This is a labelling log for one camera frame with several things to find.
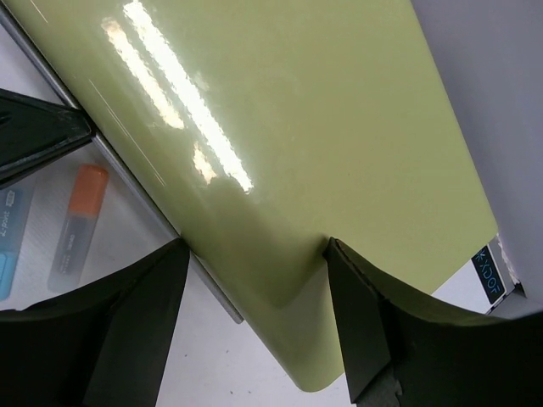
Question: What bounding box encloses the right blue table label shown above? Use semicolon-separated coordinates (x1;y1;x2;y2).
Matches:
471;246;506;305

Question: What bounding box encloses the blue capped lead tube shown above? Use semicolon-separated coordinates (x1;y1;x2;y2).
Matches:
1;183;34;300

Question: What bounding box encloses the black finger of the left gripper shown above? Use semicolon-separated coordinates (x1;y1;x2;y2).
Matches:
1;89;92;183

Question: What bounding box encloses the orange capped lead tube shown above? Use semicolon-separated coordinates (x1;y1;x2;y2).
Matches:
48;164;109;293

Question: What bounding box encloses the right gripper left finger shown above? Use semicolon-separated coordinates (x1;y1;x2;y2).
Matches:
1;239;190;406

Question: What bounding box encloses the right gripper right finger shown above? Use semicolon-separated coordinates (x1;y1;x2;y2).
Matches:
324;238;542;406

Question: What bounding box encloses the green metal tool chest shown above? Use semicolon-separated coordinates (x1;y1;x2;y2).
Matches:
6;1;498;392

